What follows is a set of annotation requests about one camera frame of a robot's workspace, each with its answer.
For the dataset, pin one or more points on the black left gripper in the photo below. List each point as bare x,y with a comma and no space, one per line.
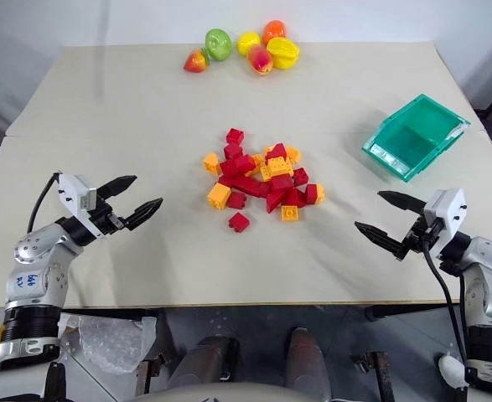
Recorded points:
105,222

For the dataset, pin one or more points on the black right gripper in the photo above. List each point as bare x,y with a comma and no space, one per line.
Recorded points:
421,236

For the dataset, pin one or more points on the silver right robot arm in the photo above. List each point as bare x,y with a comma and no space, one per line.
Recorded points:
490,285

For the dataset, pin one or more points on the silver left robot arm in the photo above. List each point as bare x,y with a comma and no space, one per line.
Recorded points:
36,268

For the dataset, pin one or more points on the green plastic bin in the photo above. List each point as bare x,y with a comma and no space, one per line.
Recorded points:
413,140

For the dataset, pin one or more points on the flat orange building block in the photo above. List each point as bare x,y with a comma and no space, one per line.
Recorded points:
289,213

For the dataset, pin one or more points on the long red plastic building brick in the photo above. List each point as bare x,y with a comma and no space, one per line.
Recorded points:
245,185

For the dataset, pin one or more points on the yellow plastic toy brick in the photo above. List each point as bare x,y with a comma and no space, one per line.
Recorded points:
280,166

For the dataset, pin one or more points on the clear plastic bag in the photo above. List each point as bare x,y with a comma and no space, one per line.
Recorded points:
107,343

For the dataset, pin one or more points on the red toy strawberry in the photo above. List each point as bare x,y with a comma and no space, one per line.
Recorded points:
194,62

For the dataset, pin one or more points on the white oval object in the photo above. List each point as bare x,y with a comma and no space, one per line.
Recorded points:
452,370

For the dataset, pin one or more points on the dark rounded shape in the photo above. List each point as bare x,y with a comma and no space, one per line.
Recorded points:
306,360
203,362

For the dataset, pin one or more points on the green toy apple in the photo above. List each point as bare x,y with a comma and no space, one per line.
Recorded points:
218,44

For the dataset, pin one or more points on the red-yellow toy peach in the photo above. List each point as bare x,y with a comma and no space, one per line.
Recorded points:
260,59

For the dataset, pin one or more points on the yellow toy lemon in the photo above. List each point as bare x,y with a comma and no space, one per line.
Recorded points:
248,43

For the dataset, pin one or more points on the yellow toy starfruit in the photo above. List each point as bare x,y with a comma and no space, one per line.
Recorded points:
284,52

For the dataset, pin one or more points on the orange toy fruit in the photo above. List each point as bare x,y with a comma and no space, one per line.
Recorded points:
275,30

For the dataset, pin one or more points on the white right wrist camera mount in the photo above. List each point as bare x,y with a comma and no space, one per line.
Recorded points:
449,218

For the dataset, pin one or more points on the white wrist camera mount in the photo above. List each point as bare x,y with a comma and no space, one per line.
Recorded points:
73,192
449,218

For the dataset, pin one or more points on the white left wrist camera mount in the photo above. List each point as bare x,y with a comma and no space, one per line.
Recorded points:
73,192

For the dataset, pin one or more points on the black table frame bar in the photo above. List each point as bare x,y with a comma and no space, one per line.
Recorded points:
409,310
111,312

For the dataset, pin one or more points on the rusty metal bracket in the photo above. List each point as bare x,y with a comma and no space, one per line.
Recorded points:
377,372
149,372

